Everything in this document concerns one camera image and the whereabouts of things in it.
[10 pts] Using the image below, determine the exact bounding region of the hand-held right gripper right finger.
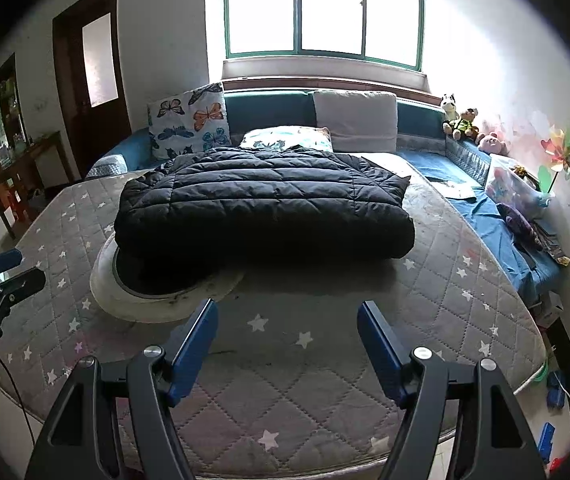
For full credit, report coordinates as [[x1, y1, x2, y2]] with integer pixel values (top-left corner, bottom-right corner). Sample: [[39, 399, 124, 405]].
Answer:
[[356, 300, 546, 480]]

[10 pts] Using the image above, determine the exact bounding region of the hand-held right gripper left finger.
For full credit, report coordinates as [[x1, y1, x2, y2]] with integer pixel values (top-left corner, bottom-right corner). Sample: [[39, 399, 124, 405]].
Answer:
[[25, 297, 219, 480]]

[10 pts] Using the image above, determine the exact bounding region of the black puffer jacket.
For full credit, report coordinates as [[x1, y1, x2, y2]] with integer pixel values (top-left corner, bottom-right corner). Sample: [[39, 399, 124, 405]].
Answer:
[[114, 146, 416, 266]]

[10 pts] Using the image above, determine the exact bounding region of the round white mat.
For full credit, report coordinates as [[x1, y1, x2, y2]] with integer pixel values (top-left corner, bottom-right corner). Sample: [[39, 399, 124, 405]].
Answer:
[[90, 234, 246, 324]]

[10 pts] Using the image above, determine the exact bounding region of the wooden desk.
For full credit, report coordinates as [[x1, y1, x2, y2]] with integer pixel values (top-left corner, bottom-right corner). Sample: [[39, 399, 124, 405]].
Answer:
[[0, 131, 76, 238]]

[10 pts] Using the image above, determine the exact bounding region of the brown wooden door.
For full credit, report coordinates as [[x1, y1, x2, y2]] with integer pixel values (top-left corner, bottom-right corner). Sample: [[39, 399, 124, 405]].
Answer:
[[52, 0, 133, 178]]

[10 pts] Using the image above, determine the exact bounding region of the blue bed sheet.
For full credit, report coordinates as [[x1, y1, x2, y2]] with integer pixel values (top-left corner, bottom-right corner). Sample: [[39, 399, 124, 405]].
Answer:
[[397, 147, 563, 308]]

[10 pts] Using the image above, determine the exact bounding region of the small cardboard box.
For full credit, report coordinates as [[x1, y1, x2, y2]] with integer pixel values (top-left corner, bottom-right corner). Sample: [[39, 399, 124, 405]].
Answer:
[[535, 291, 564, 330]]

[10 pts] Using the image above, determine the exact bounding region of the blue toy block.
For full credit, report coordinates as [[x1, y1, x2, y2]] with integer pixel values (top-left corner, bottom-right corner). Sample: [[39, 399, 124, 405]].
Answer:
[[546, 372, 566, 411], [536, 422, 556, 466]]

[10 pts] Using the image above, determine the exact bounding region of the purple plush toy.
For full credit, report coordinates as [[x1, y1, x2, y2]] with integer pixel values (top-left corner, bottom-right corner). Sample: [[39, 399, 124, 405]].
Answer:
[[496, 202, 540, 250]]

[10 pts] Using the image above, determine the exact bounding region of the butterfly print pillow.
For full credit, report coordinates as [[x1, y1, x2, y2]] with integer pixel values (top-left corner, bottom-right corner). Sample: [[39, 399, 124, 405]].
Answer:
[[146, 81, 232, 162]]

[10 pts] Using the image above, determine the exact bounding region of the white floral pillow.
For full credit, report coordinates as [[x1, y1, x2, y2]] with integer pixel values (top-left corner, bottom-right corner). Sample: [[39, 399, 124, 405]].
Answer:
[[240, 126, 334, 153]]

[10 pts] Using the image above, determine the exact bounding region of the white back cushion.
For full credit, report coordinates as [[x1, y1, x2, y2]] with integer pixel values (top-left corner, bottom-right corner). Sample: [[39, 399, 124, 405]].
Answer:
[[313, 90, 398, 153]]

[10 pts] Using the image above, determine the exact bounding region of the pink plush toy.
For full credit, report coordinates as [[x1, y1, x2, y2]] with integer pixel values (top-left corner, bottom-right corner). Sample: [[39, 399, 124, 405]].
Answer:
[[475, 131, 510, 157]]

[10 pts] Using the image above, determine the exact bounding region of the green-shirted plush toy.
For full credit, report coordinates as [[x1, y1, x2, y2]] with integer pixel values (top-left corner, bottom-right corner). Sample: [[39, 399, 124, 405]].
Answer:
[[447, 106, 480, 142]]

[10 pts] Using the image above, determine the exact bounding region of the blue padded bed surround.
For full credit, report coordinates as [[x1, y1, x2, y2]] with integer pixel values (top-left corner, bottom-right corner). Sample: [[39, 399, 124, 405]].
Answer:
[[85, 89, 493, 186]]

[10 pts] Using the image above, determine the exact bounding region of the white plush toy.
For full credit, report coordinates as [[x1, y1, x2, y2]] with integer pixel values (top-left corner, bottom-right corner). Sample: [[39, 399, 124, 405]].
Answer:
[[440, 92, 460, 123]]

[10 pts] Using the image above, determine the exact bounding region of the colourful pinwheel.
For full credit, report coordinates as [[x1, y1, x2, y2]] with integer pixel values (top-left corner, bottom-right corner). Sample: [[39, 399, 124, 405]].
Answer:
[[536, 127, 570, 197]]

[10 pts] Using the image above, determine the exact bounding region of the green framed window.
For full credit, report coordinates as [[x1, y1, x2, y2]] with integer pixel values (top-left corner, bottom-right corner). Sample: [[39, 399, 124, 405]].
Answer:
[[223, 0, 426, 72]]

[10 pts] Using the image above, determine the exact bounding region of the black cable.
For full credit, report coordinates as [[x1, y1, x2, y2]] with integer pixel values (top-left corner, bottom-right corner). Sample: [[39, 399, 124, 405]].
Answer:
[[0, 342, 40, 463]]

